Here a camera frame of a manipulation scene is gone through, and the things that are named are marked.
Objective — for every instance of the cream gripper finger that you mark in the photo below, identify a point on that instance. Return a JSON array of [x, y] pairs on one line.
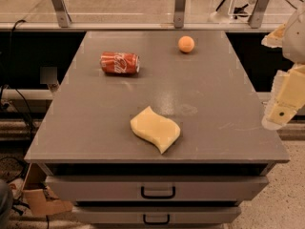
[[287, 97], [274, 38]]

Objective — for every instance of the yellow wavy sponge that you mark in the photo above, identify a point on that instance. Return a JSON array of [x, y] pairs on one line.
[[161, 131]]

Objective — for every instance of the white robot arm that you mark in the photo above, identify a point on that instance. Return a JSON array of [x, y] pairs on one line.
[[293, 42]]

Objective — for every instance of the red coke can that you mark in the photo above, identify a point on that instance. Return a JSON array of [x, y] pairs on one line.
[[119, 62]]

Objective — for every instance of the orange ball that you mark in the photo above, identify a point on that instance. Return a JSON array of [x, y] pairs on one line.
[[186, 44]]

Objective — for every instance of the grey drawer cabinet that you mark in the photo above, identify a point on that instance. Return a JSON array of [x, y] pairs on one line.
[[87, 130]]

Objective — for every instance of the lower grey drawer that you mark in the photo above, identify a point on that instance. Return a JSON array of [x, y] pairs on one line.
[[179, 215]]

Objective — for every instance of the grey drawer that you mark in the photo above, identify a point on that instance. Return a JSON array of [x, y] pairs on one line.
[[179, 215], [127, 188]]

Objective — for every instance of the upper grey drawer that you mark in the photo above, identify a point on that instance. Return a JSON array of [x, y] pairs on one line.
[[127, 188]]

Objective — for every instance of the cardboard box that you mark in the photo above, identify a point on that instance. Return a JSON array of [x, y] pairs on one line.
[[40, 197]]

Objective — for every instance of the right metal bracket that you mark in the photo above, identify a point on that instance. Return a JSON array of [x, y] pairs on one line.
[[257, 15]]

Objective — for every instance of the metal bracket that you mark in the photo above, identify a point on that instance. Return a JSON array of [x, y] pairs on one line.
[[61, 12], [179, 13], [257, 15]]

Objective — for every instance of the middle metal bracket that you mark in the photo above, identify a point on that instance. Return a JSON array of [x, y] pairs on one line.
[[179, 13]]

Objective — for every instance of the black upper drawer handle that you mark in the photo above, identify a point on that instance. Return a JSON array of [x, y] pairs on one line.
[[157, 194]]

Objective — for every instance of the black drawer handle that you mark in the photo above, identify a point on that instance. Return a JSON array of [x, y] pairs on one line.
[[156, 219], [157, 194]]

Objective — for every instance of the black lower drawer handle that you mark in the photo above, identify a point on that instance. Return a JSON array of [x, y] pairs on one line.
[[156, 219]]

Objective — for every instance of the left metal bracket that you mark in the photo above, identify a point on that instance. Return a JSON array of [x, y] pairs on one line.
[[61, 12]]

